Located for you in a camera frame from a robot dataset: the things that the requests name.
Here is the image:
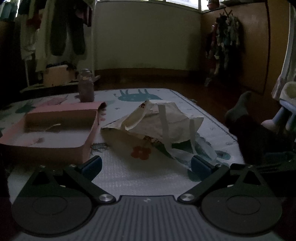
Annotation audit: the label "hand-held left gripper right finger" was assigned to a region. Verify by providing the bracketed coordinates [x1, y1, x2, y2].
[177, 155, 278, 204]

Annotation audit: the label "white curtain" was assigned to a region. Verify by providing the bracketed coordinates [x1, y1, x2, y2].
[280, 32, 296, 81]

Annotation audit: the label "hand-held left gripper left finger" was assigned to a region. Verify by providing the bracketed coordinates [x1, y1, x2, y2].
[17, 156, 117, 205]

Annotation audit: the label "animal print play mat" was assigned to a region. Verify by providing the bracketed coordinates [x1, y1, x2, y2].
[0, 88, 245, 202]

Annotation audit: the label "brown cardboard box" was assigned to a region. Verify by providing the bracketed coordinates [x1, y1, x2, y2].
[43, 65, 78, 87]

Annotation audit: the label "dark hanging trousers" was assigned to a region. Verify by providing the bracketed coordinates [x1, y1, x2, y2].
[50, 0, 86, 56]

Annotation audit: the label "wooden coat rack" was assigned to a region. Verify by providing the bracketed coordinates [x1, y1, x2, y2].
[217, 6, 234, 18]

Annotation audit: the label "person's leg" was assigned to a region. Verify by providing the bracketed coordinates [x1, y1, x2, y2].
[229, 115, 296, 167]

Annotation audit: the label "grey sock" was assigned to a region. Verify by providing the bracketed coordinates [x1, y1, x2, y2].
[225, 91, 252, 121]

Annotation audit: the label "wide window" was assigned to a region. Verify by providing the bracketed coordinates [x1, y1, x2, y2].
[96, 0, 201, 10]

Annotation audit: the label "pale blue soft object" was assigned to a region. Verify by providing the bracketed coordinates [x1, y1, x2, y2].
[261, 82, 296, 133]

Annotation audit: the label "wooden wardrobe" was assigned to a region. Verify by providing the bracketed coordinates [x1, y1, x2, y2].
[201, 0, 292, 95]

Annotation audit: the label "white hanging garment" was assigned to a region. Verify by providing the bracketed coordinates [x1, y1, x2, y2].
[20, 0, 95, 72]

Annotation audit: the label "white floral shopping bag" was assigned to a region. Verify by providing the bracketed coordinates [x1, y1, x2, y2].
[101, 100, 218, 173]

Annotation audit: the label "pink cardboard box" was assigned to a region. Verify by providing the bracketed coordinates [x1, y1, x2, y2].
[0, 101, 107, 164]

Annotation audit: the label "floral hanging garment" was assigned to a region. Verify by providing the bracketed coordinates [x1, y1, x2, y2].
[205, 13, 242, 87]

